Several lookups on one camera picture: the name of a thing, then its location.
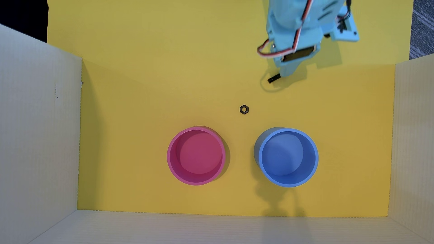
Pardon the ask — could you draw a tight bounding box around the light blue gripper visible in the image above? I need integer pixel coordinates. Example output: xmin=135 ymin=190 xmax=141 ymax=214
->
xmin=266 ymin=15 xmax=324 ymax=78

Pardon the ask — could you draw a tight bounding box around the yellow paper mat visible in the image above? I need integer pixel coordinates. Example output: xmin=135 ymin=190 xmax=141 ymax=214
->
xmin=47 ymin=0 xmax=414 ymax=218

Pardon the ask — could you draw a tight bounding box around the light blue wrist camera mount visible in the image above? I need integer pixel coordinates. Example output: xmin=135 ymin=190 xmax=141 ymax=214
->
xmin=325 ymin=5 xmax=360 ymax=43

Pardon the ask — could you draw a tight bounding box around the blue round cup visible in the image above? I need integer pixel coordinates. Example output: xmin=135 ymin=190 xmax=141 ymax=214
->
xmin=254 ymin=127 xmax=319 ymax=188

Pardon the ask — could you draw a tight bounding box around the pink round cup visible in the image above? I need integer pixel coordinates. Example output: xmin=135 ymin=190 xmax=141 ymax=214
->
xmin=166 ymin=126 xmax=227 ymax=186

